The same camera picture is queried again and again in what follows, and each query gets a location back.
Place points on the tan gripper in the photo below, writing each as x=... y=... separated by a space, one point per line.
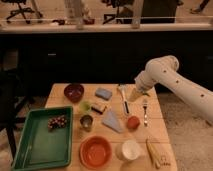
x=134 y=95

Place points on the blue sponge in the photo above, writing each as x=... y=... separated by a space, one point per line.
x=103 y=93

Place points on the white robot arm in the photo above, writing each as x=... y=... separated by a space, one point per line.
x=163 y=70

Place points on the dark maroon bowl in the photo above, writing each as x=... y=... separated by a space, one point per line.
x=74 y=92

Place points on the orange red bowl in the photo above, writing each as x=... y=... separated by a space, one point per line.
x=95 y=152

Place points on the silver fork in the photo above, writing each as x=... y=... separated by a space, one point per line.
x=145 y=105

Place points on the red tomato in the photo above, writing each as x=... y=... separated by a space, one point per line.
x=133 y=122

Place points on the light blue folded cloth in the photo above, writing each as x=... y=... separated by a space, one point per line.
x=110 y=120

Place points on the black and tan brush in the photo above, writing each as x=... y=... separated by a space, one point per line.
x=98 y=108

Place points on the small green cup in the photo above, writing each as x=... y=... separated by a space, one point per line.
x=85 y=106

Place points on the small metal cup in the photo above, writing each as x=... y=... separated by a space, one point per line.
x=86 y=122

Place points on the white plastic cup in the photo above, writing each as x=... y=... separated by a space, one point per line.
x=128 y=150

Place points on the yellow corn cob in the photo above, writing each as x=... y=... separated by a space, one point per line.
x=154 y=155

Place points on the bunch of dark grapes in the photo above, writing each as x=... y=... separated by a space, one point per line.
x=57 y=122

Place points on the dark office chair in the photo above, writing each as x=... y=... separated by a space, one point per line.
x=124 y=11

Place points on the green plastic tray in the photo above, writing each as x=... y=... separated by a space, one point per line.
x=39 y=148

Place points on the black office chair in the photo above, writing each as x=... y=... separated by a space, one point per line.
x=22 y=11

